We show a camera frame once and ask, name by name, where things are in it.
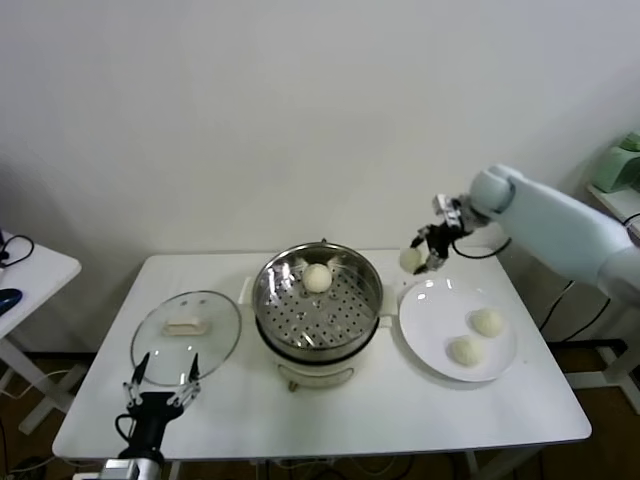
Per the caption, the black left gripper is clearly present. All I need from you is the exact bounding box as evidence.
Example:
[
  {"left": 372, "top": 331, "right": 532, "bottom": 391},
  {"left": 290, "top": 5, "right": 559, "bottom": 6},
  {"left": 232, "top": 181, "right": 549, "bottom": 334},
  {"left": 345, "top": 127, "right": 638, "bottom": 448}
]
[{"left": 118, "top": 352, "right": 202, "bottom": 459}]

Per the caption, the white desk with legs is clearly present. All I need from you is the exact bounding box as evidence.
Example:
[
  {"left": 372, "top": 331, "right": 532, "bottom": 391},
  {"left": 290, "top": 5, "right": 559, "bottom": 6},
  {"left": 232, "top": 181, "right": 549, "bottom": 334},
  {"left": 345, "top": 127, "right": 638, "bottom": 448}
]
[{"left": 564, "top": 183, "right": 640, "bottom": 401}]

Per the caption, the black power adapter cable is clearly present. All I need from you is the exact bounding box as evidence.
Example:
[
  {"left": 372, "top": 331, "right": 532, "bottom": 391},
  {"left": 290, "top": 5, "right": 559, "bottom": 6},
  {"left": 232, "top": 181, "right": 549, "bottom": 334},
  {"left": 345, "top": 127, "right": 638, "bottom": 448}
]
[{"left": 538, "top": 279, "right": 617, "bottom": 342}]

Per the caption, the white side table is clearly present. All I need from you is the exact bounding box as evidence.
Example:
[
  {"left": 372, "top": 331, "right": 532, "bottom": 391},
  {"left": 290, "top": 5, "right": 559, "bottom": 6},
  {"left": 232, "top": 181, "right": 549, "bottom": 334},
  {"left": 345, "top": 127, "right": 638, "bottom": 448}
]
[{"left": 0, "top": 232, "right": 84, "bottom": 436}]

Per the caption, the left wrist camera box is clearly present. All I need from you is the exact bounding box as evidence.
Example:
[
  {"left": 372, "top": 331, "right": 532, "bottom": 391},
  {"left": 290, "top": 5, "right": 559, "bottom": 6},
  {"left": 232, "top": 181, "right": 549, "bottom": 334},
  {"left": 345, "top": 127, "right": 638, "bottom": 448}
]
[{"left": 101, "top": 458, "right": 144, "bottom": 480}]

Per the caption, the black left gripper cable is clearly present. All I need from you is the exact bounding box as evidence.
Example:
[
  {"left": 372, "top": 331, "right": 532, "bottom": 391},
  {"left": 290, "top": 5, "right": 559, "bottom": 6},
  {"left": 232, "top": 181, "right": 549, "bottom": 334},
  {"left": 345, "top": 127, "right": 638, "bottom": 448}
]
[{"left": 114, "top": 413, "right": 136, "bottom": 444}]

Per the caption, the glass pot lid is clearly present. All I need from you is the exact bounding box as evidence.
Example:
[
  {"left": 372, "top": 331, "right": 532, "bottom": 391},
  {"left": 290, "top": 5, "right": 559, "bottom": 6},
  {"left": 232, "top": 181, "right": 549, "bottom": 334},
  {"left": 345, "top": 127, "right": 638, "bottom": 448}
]
[{"left": 130, "top": 290, "right": 243, "bottom": 387}]

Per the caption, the white floor cable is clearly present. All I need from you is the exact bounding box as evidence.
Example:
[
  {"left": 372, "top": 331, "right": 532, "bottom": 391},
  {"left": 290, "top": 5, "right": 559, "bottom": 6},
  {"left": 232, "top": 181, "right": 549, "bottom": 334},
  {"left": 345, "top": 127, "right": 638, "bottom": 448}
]
[{"left": 0, "top": 369, "right": 71, "bottom": 401}]

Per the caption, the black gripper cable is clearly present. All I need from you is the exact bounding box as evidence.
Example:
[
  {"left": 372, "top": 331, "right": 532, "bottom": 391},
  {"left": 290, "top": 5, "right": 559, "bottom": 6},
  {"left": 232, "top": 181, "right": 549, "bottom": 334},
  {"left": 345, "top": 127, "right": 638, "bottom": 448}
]
[
  {"left": 114, "top": 413, "right": 136, "bottom": 444},
  {"left": 449, "top": 234, "right": 514, "bottom": 262}
]

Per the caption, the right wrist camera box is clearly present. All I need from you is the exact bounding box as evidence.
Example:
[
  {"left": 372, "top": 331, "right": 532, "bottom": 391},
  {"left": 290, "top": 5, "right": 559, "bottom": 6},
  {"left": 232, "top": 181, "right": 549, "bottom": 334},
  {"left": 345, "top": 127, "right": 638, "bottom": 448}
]
[{"left": 432, "top": 194, "right": 464, "bottom": 229}]

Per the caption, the stainless steel steamer basket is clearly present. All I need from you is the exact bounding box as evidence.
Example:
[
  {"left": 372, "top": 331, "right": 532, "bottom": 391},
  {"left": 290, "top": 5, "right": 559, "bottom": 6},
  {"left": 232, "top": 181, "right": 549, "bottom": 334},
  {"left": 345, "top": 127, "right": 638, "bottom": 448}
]
[{"left": 251, "top": 242, "right": 385, "bottom": 351}]

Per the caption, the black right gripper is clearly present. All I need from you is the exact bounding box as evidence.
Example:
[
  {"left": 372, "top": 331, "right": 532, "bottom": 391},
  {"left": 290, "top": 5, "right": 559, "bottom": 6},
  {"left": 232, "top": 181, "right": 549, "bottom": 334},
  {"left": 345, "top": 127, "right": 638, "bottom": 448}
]
[{"left": 409, "top": 223, "right": 455, "bottom": 276}]

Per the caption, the green appliance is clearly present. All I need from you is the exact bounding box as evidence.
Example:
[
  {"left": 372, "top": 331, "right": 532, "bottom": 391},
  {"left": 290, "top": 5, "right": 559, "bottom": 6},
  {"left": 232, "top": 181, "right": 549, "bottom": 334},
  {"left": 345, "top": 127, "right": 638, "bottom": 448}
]
[{"left": 594, "top": 132, "right": 640, "bottom": 194}]

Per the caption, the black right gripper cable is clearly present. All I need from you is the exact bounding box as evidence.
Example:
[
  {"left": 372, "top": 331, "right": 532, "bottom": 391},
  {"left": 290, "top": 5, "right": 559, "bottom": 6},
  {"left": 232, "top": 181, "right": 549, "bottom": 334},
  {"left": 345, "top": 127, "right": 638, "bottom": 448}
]
[{"left": 449, "top": 234, "right": 514, "bottom": 262}]

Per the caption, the white steamed baozi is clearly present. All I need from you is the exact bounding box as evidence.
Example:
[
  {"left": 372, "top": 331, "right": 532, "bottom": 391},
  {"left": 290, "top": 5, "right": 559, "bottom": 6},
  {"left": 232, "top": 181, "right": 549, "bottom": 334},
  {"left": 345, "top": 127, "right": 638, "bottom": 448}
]
[
  {"left": 446, "top": 336, "right": 486, "bottom": 369},
  {"left": 399, "top": 248, "right": 425, "bottom": 275},
  {"left": 469, "top": 308, "right": 505, "bottom": 339},
  {"left": 301, "top": 263, "right": 333, "bottom": 295}
]

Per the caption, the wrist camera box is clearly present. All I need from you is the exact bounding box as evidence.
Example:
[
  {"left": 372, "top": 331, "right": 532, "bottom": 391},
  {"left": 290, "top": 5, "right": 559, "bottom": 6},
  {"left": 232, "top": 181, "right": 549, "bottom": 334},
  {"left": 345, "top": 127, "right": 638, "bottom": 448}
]
[
  {"left": 101, "top": 458, "right": 144, "bottom": 480},
  {"left": 432, "top": 194, "right": 464, "bottom": 229}
]

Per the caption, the white round plate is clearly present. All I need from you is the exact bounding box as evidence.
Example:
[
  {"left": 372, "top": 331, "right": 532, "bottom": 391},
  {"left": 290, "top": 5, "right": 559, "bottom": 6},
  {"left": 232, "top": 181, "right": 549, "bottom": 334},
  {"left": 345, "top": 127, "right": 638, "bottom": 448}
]
[{"left": 398, "top": 278, "right": 519, "bottom": 384}]

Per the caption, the black looped desk cable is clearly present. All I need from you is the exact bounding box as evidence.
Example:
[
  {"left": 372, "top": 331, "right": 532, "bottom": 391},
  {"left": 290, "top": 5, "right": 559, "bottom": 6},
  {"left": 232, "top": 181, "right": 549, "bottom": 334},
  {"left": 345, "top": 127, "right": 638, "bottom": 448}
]
[{"left": 0, "top": 234, "right": 36, "bottom": 270}]

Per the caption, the blue computer mouse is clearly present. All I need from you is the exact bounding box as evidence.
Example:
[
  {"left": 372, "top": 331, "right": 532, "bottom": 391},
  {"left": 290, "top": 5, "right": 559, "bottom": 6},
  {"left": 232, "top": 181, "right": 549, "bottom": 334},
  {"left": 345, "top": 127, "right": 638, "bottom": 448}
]
[{"left": 0, "top": 288, "right": 24, "bottom": 314}]

